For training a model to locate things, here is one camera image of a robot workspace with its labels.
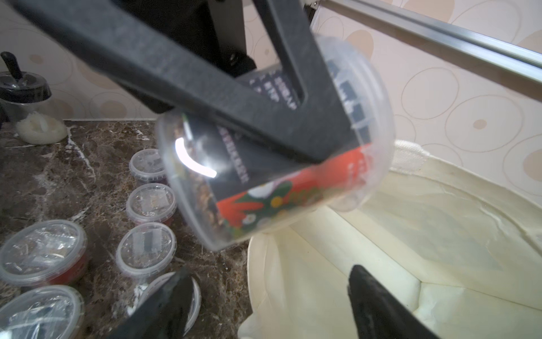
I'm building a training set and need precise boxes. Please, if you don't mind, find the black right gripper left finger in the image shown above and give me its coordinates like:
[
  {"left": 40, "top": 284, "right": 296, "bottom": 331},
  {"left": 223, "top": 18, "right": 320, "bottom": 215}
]
[{"left": 110, "top": 268, "right": 193, "bottom": 339}]

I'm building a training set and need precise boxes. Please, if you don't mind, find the red black label jar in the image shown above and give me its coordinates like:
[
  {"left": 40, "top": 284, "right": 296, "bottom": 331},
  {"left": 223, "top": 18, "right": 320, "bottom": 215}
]
[{"left": 156, "top": 36, "right": 395, "bottom": 251}]

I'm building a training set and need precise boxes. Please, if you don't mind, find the silver aluminium bar left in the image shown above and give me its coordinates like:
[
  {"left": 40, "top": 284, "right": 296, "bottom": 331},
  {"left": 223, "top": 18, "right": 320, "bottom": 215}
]
[{"left": 335, "top": 0, "right": 541, "bottom": 84}]

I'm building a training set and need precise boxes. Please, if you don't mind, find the black lid jar by wall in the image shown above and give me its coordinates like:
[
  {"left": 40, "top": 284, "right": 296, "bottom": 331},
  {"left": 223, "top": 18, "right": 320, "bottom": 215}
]
[{"left": 1, "top": 52, "right": 68, "bottom": 145}]

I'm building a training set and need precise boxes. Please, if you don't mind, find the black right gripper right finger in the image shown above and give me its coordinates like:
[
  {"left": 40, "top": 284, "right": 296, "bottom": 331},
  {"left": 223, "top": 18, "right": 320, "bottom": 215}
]
[{"left": 348, "top": 265, "right": 438, "bottom": 339}]

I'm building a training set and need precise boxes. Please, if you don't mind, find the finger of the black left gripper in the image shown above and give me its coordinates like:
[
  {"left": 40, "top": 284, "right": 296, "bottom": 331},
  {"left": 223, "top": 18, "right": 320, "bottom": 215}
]
[{"left": 10, "top": 1, "right": 359, "bottom": 164}]

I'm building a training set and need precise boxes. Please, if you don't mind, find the orange seed jar clear lid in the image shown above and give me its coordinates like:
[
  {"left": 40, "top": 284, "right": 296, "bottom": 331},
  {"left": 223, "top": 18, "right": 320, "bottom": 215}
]
[{"left": 129, "top": 272, "right": 201, "bottom": 338}]

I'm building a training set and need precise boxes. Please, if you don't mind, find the cream canvas starry night bag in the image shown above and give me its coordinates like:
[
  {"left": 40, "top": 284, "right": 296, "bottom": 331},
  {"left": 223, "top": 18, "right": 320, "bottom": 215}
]
[{"left": 237, "top": 141, "right": 541, "bottom": 338}]

